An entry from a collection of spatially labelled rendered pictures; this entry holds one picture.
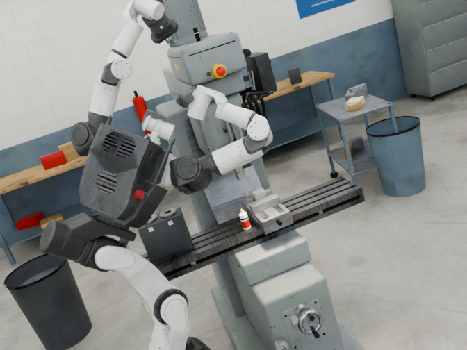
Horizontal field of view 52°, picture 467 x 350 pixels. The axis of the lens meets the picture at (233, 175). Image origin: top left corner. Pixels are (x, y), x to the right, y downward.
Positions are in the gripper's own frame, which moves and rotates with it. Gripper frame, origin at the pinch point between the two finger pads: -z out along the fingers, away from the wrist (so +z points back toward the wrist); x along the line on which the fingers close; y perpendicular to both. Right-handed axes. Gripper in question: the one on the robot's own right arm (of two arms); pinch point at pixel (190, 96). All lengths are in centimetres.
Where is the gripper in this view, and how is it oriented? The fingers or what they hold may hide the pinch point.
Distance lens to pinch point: 200.7
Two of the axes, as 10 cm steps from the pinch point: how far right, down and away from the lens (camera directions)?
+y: 2.8, 9.1, 3.2
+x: -9.2, 3.4, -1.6
